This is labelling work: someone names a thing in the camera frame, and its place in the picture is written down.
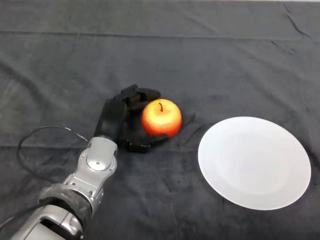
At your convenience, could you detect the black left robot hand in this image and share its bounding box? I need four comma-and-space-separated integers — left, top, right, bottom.
92, 84, 170, 154

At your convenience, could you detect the red yellow apple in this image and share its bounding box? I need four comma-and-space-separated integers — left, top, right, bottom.
140, 98, 183, 138

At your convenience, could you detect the white round plate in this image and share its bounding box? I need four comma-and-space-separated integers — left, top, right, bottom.
197, 116, 312, 211

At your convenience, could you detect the black cloth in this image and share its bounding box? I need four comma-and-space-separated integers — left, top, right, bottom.
0, 0, 320, 240

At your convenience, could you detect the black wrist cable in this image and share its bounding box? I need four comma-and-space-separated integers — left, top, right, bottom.
0, 124, 91, 226

